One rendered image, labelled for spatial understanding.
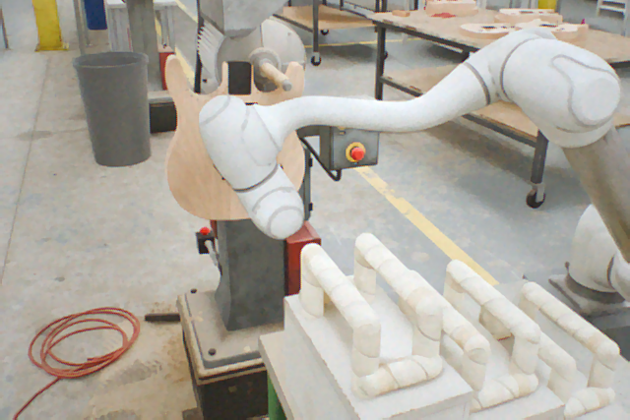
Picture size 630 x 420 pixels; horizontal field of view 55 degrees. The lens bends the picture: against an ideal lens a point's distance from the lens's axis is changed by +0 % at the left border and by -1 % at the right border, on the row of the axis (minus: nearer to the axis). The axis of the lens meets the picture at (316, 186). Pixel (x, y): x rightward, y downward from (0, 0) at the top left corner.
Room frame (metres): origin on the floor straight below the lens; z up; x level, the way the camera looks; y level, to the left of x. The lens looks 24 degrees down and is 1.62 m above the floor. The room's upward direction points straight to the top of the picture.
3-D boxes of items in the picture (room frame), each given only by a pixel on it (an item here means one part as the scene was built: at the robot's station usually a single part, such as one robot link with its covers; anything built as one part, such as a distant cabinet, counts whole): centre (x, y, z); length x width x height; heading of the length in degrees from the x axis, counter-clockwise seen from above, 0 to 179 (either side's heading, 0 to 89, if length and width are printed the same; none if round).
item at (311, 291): (0.72, 0.00, 1.15); 0.03 x 0.03 x 0.09
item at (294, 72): (1.48, 0.07, 1.25); 0.07 x 0.04 x 0.09; 109
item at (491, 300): (0.74, -0.25, 1.12); 0.20 x 0.03 x 0.03; 22
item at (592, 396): (0.69, -0.40, 0.96); 0.11 x 0.03 x 0.03; 113
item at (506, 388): (0.63, -0.25, 1.04); 0.11 x 0.03 x 0.03; 113
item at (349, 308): (0.65, -0.03, 1.20); 0.20 x 0.03 x 0.03; 22
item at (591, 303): (1.38, -0.74, 0.73); 0.22 x 0.18 x 0.06; 12
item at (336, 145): (1.81, -0.05, 0.99); 0.24 x 0.21 x 0.26; 20
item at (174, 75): (1.40, 0.31, 1.27); 0.07 x 0.04 x 0.10; 109
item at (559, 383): (0.69, -0.35, 0.99); 0.03 x 0.03 x 0.09
